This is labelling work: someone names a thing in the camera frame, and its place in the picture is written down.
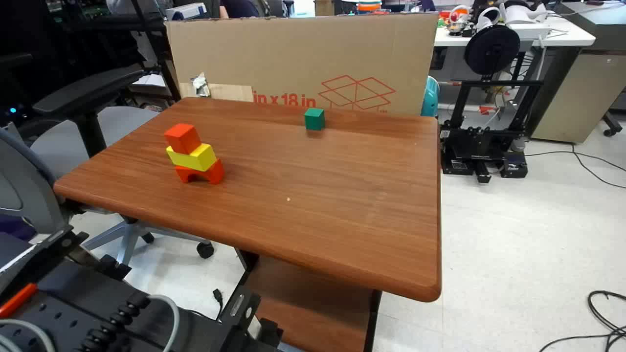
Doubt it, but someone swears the green cube block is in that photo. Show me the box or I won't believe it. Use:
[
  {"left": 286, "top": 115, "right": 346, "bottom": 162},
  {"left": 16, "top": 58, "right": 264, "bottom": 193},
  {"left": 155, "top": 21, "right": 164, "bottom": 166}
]
[{"left": 303, "top": 105, "right": 327, "bottom": 133}]

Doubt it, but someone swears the orange arch block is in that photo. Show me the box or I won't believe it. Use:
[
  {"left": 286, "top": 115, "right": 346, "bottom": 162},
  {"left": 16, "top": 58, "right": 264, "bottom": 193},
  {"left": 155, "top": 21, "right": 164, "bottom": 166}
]
[{"left": 172, "top": 158, "right": 227, "bottom": 185}]

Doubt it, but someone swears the yellow rectangular block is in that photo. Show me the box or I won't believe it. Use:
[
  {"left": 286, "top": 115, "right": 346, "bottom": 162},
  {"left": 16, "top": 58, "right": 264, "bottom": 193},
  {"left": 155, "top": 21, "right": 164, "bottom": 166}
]
[{"left": 164, "top": 142, "right": 219, "bottom": 174}]

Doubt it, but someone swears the orange cube block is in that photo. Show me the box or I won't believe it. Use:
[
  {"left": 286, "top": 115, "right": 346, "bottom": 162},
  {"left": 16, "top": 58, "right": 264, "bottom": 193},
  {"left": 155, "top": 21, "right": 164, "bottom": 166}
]
[{"left": 162, "top": 121, "right": 204, "bottom": 156}]

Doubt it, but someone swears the large brown cardboard sheet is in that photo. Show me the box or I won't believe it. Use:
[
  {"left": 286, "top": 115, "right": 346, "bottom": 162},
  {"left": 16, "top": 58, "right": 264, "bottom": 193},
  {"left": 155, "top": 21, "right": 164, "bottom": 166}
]
[{"left": 164, "top": 13, "right": 440, "bottom": 119}]

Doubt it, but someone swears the small cardboard flap piece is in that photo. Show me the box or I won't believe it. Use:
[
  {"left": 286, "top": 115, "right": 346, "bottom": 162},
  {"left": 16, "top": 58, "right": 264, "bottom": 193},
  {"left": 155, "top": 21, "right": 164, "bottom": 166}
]
[{"left": 178, "top": 80, "right": 256, "bottom": 105}]

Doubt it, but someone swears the teal plastic object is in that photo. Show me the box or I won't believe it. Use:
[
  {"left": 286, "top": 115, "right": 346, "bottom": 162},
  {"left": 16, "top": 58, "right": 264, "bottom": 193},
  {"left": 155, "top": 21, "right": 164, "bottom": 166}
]
[{"left": 421, "top": 74, "right": 442, "bottom": 119}]

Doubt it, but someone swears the crumpled white paper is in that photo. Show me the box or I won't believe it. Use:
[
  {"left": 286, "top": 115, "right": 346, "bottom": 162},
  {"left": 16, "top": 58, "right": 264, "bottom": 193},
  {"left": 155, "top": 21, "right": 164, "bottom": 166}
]
[{"left": 190, "top": 70, "right": 213, "bottom": 99}]

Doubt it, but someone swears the black 3D printer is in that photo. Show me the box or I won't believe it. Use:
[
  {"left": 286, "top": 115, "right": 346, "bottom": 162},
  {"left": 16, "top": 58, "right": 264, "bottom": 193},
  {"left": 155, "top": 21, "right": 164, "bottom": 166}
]
[{"left": 438, "top": 37, "right": 552, "bottom": 183}]

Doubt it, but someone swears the person in dark shirt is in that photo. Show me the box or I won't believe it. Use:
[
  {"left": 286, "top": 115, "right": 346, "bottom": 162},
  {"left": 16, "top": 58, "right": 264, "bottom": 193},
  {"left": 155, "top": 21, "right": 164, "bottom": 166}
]
[{"left": 217, "top": 0, "right": 290, "bottom": 21}]

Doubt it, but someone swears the orange clutter on desk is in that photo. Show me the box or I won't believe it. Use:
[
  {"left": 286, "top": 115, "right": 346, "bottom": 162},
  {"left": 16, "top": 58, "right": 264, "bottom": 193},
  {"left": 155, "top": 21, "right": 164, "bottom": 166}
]
[{"left": 438, "top": 4, "right": 474, "bottom": 35}]

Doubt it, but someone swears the black filament spool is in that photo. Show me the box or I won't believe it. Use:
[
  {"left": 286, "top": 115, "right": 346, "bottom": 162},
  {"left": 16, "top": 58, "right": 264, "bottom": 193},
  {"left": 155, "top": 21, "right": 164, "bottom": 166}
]
[{"left": 464, "top": 23, "right": 522, "bottom": 78}]

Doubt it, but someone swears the grey office chair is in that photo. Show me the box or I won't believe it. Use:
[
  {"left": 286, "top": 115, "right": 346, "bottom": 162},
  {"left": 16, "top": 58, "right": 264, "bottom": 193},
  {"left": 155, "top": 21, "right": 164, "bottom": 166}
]
[{"left": 0, "top": 60, "right": 217, "bottom": 260}]

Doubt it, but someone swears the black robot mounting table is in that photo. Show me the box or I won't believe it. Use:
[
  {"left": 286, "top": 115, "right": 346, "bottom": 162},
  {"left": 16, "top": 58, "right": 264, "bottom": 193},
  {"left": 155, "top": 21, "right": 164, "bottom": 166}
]
[{"left": 0, "top": 226, "right": 286, "bottom": 352}]

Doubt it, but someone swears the white device on desk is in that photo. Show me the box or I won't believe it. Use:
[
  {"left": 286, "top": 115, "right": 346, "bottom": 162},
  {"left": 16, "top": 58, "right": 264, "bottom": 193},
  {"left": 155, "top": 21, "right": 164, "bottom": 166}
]
[{"left": 477, "top": 2, "right": 556, "bottom": 45}]

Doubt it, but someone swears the beige cabinet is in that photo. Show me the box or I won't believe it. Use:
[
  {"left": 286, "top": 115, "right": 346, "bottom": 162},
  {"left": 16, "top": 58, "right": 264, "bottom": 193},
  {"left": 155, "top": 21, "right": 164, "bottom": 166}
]
[{"left": 530, "top": 50, "right": 626, "bottom": 144}]

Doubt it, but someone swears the white background desk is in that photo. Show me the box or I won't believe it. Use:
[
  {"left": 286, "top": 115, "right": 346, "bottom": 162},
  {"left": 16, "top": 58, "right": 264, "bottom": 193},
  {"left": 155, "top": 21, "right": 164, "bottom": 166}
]
[{"left": 432, "top": 9, "right": 597, "bottom": 49}]

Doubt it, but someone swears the black chair caster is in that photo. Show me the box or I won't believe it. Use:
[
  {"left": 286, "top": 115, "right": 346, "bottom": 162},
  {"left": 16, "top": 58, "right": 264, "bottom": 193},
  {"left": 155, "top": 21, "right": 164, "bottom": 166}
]
[{"left": 601, "top": 111, "right": 626, "bottom": 138}]

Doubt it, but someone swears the grey cable coil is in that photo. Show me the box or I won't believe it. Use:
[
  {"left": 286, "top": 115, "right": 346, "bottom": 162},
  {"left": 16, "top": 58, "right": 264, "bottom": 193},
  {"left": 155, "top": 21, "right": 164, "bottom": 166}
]
[{"left": 147, "top": 293, "right": 182, "bottom": 352}]

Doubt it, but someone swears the thin floor cable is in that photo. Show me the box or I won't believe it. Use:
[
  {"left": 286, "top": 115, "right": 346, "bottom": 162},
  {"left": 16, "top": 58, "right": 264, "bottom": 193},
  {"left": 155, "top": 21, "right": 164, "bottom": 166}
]
[{"left": 524, "top": 140, "right": 626, "bottom": 191}]

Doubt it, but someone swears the orange handled bar clamp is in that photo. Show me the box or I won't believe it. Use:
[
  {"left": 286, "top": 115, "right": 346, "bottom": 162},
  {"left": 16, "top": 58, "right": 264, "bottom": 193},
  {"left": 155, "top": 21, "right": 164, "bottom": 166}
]
[{"left": 0, "top": 281, "right": 41, "bottom": 320}]

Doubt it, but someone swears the black looped floor cable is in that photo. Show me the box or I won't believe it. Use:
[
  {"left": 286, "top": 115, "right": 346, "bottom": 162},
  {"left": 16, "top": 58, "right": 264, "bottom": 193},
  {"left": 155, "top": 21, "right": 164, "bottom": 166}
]
[{"left": 536, "top": 289, "right": 626, "bottom": 352}]

